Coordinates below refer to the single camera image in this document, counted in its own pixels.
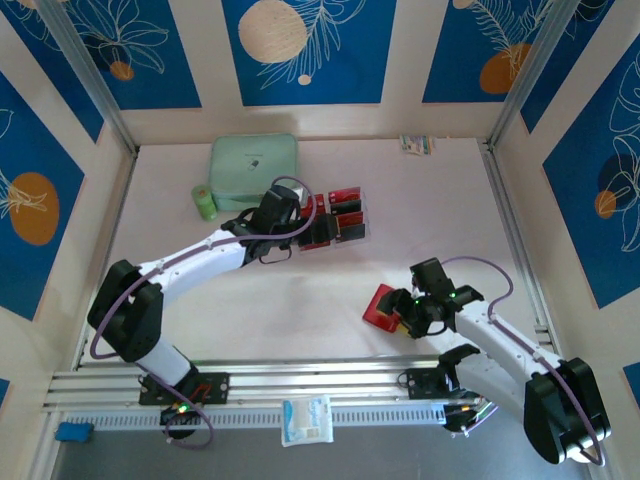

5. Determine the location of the red card holder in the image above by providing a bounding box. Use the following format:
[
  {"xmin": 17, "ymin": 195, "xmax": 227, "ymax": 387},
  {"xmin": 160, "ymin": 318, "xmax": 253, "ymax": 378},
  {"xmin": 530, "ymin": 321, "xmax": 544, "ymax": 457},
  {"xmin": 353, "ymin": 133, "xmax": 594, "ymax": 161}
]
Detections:
[{"xmin": 361, "ymin": 283, "xmax": 409, "ymax": 334}]

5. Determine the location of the clear acrylic card tray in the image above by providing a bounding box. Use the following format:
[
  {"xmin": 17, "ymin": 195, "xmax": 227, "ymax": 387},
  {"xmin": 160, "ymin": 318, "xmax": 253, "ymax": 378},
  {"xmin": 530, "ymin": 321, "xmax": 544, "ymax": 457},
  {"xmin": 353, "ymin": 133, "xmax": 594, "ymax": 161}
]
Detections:
[{"xmin": 298, "ymin": 183, "xmax": 374, "ymax": 257}]

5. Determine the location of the green tape roll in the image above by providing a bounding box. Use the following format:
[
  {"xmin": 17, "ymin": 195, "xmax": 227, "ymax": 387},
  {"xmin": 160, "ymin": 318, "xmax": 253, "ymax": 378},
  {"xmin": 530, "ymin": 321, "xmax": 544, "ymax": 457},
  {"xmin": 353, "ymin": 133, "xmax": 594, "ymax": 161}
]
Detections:
[{"xmin": 191, "ymin": 183, "xmax": 219, "ymax": 223}]

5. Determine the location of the mint green zipper pouch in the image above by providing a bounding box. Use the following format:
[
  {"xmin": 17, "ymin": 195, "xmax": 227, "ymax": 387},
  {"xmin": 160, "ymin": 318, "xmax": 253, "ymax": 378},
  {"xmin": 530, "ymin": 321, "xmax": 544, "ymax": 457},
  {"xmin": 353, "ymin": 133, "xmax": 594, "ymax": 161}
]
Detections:
[{"xmin": 208, "ymin": 132, "xmax": 300, "ymax": 212}]

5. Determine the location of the black connector module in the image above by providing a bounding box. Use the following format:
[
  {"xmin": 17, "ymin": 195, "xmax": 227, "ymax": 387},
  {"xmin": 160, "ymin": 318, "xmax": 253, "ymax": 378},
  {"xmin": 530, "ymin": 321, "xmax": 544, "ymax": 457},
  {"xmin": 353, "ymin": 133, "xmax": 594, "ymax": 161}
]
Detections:
[
  {"xmin": 159, "ymin": 403, "xmax": 201, "ymax": 441},
  {"xmin": 442, "ymin": 397, "xmax": 499, "ymax": 439}
]

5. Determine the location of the small printed paper packet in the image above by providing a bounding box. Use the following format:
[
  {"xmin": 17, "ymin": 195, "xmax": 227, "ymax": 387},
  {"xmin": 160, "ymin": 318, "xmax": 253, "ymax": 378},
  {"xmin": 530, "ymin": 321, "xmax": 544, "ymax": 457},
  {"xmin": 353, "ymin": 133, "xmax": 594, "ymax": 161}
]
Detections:
[{"xmin": 399, "ymin": 133, "xmax": 435, "ymax": 156}]

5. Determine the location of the white and blue wipes packet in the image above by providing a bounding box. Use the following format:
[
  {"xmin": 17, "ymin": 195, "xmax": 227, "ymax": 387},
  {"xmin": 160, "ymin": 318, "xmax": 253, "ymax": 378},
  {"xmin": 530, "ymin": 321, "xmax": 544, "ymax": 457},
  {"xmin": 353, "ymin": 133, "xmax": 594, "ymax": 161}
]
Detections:
[{"xmin": 280, "ymin": 394, "xmax": 335, "ymax": 448}]

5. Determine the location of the blue sponge block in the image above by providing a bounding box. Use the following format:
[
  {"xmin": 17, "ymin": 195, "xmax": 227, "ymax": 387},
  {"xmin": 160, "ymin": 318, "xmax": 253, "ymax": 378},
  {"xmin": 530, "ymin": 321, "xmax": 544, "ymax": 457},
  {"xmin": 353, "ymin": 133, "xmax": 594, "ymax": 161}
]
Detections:
[{"xmin": 54, "ymin": 422, "xmax": 95, "ymax": 444}]

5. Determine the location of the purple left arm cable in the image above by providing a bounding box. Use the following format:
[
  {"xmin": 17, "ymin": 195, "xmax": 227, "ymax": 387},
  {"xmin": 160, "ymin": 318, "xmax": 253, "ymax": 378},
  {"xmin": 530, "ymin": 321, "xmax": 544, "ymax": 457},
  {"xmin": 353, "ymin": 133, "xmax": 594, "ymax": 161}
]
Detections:
[{"xmin": 89, "ymin": 175, "xmax": 321, "ymax": 450}]

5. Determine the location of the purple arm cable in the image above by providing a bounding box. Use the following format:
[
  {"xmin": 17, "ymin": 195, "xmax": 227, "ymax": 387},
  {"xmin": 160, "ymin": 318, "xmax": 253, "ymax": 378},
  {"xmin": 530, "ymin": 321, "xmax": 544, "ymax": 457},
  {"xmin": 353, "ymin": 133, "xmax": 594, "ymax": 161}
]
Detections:
[
  {"xmin": 89, "ymin": 175, "xmax": 321, "ymax": 450},
  {"xmin": 439, "ymin": 255, "xmax": 609, "ymax": 466}
]

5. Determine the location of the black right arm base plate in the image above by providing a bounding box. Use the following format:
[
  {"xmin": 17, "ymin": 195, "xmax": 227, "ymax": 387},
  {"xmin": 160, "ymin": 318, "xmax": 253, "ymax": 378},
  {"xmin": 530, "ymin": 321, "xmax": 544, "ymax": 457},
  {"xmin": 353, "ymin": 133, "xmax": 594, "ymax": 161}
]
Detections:
[{"xmin": 405, "ymin": 367, "xmax": 451, "ymax": 401}]

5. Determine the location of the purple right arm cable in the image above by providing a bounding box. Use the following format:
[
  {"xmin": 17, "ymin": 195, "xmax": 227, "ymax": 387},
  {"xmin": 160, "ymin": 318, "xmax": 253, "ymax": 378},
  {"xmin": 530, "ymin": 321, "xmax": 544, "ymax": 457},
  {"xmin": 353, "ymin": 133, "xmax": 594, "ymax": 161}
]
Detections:
[{"xmin": 439, "ymin": 255, "xmax": 609, "ymax": 466}]

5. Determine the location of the aluminium front rail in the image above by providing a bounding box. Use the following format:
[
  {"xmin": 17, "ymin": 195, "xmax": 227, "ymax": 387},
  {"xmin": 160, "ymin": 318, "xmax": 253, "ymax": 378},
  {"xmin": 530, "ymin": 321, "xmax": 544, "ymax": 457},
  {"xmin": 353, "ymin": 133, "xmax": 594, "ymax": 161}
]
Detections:
[{"xmin": 42, "ymin": 354, "xmax": 591, "ymax": 416}]

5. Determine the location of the aluminium side rail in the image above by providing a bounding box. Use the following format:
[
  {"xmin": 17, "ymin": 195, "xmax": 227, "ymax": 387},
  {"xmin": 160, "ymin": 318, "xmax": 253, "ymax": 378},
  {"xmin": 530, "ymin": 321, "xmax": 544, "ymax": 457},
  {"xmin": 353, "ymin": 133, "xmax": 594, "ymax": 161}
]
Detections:
[
  {"xmin": 74, "ymin": 149, "xmax": 139, "ymax": 371},
  {"xmin": 479, "ymin": 142, "xmax": 561, "ymax": 359}
]

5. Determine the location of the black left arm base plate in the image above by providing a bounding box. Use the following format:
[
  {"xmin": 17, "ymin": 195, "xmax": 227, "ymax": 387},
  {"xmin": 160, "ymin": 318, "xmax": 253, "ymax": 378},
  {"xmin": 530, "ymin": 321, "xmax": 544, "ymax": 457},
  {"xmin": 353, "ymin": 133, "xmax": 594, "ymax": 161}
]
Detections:
[{"xmin": 138, "ymin": 372, "xmax": 231, "ymax": 406}]

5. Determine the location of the white slotted cable duct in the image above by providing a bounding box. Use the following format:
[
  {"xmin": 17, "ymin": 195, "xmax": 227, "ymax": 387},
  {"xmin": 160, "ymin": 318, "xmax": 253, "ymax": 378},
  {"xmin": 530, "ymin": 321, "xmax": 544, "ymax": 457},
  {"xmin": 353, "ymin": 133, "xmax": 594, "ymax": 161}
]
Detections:
[{"xmin": 64, "ymin": 403, "xmax": 447, "ymax": 432}]

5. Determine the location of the aluminium frame post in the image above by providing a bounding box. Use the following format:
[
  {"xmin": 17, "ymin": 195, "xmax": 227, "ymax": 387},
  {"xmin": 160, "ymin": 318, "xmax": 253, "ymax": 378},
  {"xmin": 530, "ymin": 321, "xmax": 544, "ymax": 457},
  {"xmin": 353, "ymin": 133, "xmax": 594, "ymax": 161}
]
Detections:
[
  {"xmin": 487, "ymin": 0, "xmax": 589, "ymax": 151},
  {"xmin": 37, "ymin": 0, "xmax": 140, "ymax": 156}
]

